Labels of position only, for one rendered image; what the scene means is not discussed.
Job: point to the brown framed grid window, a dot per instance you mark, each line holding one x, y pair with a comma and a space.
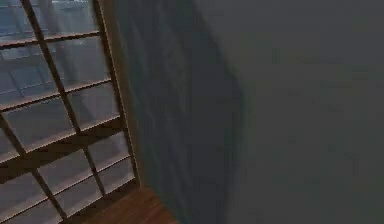
63, 100

